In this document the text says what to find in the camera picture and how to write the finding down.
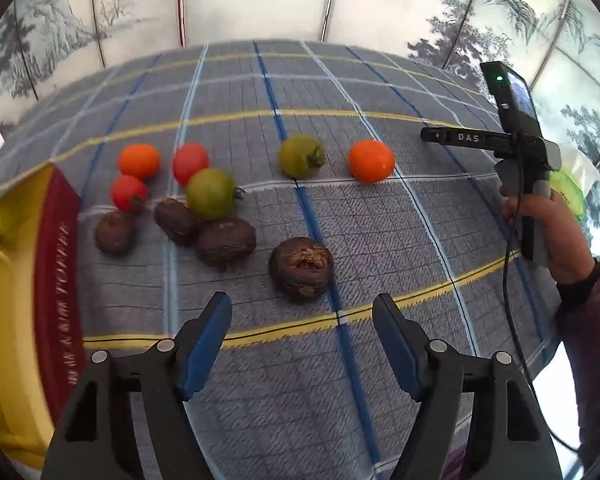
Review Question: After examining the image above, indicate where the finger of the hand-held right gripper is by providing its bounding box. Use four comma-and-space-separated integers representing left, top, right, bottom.
420, 127, 507, 154

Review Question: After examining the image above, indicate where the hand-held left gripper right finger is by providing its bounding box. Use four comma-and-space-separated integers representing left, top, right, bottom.
371, 293, 563, 480

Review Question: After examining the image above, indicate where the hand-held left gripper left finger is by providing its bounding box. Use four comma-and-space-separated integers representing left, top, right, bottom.
40, 291, 233, 480

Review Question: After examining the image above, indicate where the large orange tangerine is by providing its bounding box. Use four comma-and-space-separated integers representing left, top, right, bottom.
348, 139, 396, 184

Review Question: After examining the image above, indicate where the large brown water chestnut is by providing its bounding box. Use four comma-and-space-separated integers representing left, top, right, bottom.
269, 236, 335, 303

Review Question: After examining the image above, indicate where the red tomato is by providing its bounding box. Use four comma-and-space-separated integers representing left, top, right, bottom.
172, 142, 211, 186
110, 175, 150, 213

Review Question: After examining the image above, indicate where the red and gold box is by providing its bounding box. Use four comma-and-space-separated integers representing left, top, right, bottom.
0, 162, 88, 471

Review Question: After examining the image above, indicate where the person's right forearm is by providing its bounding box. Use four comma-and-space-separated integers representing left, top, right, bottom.
555, 257, 600, 471

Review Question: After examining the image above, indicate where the person's right hand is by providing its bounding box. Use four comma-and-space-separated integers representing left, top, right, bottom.
499, 187, 597, 286

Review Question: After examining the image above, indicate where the green and white packet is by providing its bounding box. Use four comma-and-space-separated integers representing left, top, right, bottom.
550, 142, 600, 221

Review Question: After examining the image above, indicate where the grey plaid blanket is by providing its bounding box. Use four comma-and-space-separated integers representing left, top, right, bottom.
0, 39, 581, 480

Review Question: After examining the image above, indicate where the small orange tangerine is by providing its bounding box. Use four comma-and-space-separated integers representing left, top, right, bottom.
117, 144, 162, 181

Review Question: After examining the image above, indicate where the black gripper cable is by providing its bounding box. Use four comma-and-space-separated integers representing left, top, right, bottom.
502, 195, 583, 453

